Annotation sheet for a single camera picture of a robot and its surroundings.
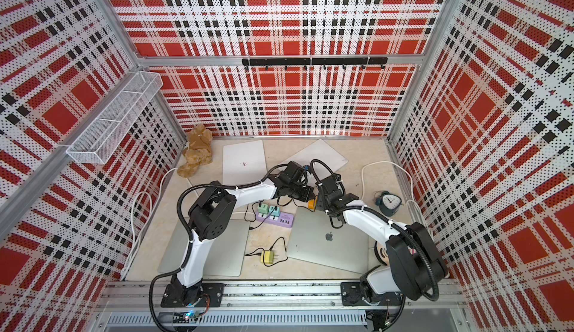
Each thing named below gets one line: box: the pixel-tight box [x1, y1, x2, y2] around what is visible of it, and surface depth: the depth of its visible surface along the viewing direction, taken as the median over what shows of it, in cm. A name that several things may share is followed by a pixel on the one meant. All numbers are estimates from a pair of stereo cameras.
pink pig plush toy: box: [374, 240, 390, 266], surface depth 78 cm
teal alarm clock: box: [375, 190, 403, 217], surface depth 95 cm
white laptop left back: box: [222, 139, 268, 187], surface depth 113 cm
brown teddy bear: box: [177, 123, 214, 178], surface depth 110 cm
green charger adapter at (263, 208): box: [257, 203, 270, 215], surface depth 89 cm
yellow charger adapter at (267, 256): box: [260, 249, 275, 264], surface depth 81 cm
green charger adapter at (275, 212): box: [269, 204, 280, 217], surface depth 88 cm
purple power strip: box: [255, 211, 295, 229], surface depth 90 cm
